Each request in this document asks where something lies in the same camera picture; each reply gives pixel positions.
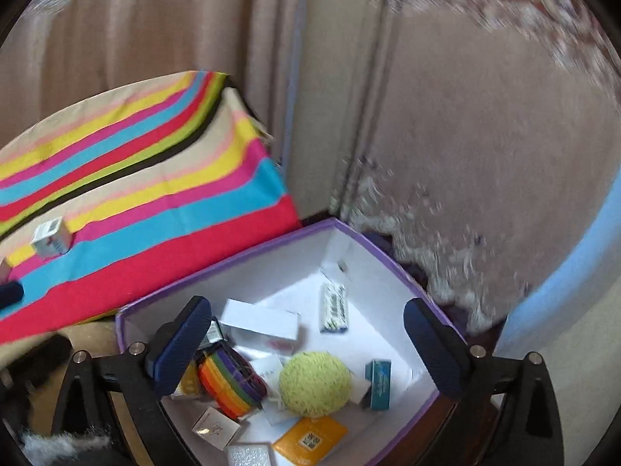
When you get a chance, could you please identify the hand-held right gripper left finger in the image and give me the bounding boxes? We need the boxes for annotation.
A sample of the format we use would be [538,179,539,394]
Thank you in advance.
[51,295,214,466]

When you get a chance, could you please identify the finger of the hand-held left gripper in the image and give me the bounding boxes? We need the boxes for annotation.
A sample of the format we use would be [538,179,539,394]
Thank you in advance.
[0,334,73,401]
[0,280,25,310]

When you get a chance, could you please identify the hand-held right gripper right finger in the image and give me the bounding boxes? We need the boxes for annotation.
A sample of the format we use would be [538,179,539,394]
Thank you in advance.
[404,297,566,466]

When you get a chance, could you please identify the yellow packet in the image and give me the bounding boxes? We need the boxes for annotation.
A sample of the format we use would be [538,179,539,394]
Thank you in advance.
[172,364,202,399]

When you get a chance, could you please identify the rainbow striped pouch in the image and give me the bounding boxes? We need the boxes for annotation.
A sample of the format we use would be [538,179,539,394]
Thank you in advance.
[196,342,267,421]

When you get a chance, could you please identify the purple storage box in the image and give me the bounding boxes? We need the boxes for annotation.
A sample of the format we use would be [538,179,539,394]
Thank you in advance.
[115,217,469,466]

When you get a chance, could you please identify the white printed box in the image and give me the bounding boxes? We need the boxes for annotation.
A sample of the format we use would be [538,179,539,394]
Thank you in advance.
[191,405,241,451]

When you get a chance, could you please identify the small white packet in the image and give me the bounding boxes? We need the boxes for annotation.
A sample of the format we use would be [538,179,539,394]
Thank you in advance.
[252,354,287,394]

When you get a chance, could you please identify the white card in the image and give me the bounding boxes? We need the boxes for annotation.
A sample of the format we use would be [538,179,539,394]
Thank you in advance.
[264,398,302,425]

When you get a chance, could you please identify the green round scrubber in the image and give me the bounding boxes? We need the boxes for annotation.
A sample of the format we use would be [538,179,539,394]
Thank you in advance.
[279,351,352,418]

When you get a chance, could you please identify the orange box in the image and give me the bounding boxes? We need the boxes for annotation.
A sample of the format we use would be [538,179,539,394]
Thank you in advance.
[272,415,349,466]

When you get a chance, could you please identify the small teal box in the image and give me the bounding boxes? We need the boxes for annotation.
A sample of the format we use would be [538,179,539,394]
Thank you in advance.
[364,359,393,411]

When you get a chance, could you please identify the white silver carton box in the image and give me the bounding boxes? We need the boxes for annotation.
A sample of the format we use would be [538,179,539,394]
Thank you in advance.
[30,217,73,258]

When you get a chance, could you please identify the long white box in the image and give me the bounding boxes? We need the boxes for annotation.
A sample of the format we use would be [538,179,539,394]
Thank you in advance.
[219,298,302,343]

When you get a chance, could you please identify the white fluffy tuft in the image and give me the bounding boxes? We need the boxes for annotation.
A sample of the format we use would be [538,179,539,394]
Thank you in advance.
[19,424,114,464]

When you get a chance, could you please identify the white box red print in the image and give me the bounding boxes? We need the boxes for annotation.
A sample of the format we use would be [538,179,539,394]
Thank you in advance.
[238,335,302,357]

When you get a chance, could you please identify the striped white green pack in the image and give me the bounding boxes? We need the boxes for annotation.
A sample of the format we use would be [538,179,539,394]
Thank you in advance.
[317,282,347,335]

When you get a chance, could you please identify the colourful striped cloth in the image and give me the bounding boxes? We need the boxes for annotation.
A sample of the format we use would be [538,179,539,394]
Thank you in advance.
[0,70,304,345]

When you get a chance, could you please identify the beige curtain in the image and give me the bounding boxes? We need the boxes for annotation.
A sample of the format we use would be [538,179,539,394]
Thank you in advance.
[0,0,621,331]

